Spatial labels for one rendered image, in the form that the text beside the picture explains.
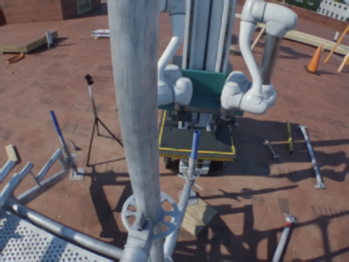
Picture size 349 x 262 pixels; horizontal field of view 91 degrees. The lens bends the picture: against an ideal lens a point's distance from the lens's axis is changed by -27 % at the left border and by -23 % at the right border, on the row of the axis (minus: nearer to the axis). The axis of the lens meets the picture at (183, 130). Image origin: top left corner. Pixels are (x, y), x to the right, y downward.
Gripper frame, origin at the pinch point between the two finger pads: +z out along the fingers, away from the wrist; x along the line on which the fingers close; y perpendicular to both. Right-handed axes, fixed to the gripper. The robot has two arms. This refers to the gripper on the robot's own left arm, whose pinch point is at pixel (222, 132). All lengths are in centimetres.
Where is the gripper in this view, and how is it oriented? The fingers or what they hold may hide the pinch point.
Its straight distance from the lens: 151.4
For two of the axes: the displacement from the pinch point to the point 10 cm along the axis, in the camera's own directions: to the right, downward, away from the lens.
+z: -0.6, 7.5, 6.6
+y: -0.5, 6.5, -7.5
